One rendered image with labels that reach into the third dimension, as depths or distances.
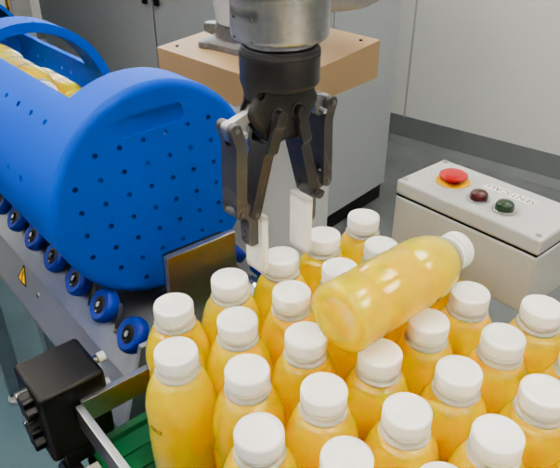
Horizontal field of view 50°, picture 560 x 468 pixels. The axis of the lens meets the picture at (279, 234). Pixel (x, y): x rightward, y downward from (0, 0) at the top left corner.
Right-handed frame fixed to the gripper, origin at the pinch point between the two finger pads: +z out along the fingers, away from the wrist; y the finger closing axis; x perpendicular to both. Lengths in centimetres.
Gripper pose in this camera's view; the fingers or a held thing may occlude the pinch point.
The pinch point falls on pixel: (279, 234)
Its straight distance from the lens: 64.9
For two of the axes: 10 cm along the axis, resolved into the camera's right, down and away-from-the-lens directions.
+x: 6.5, 3.9, -6.5
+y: -7.6, 3.4, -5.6
